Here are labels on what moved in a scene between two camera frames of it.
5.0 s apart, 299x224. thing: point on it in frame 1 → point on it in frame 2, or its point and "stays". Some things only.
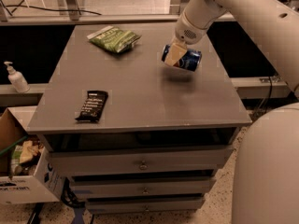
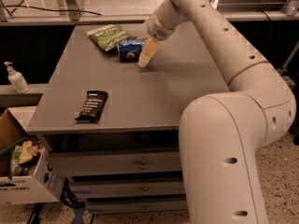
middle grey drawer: (141, 186) stays
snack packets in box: (23, 157) stays
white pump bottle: (18, 78) stays
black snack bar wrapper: (93, 106) stays
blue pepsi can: (191, 60) → (130, 49)
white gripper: (187, 32) → (156, 28)
